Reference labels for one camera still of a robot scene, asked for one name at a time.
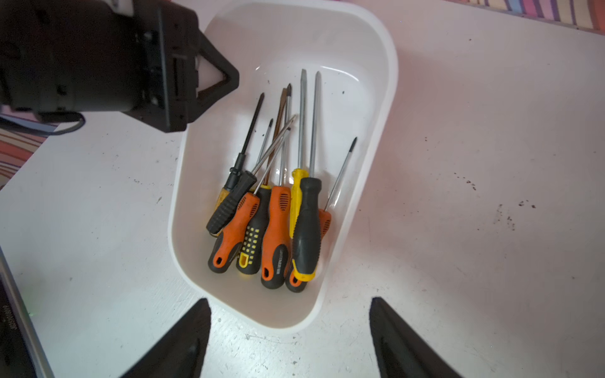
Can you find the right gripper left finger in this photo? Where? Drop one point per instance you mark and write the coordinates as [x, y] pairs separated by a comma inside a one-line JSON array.
[[181, 351]]

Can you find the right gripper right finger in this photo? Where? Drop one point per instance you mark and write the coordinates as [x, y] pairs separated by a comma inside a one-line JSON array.
[[400, 351]]

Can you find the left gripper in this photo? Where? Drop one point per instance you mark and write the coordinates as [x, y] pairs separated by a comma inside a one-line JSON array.
[[167, 37]]

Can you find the white plastic storage box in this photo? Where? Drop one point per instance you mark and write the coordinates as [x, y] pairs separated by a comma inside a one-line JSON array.
[[342, 66]]

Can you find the black yellow dotted screwdriver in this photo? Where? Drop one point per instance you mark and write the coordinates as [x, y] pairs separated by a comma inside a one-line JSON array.
[[250, 255]]

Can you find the small orange screwdriver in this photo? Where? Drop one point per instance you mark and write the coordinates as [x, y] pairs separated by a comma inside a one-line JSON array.
[[325, 218]]

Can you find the black yellow-tip screwdriver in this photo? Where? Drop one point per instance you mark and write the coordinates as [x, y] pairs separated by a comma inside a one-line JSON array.
[[307, 235]]

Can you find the orange screwdriver long shaft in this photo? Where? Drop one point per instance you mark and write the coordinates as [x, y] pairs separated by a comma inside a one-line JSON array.
[[275, 248]]

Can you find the orange black screwdriver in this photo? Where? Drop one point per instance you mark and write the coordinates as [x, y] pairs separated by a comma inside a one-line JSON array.
[[231, 237]]

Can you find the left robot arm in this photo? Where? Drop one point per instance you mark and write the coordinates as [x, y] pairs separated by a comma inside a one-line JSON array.
[[62, 59]]

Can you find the small black precision screwdriver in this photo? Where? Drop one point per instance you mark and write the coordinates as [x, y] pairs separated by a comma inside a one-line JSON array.
[[236, 170]]

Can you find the black ribbed handle screwdriver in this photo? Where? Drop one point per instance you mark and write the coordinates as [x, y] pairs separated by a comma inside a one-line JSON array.
[[227, 209]]

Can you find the yellow handle screwdriver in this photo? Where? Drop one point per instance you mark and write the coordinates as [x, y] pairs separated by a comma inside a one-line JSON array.
[[299, 172]]

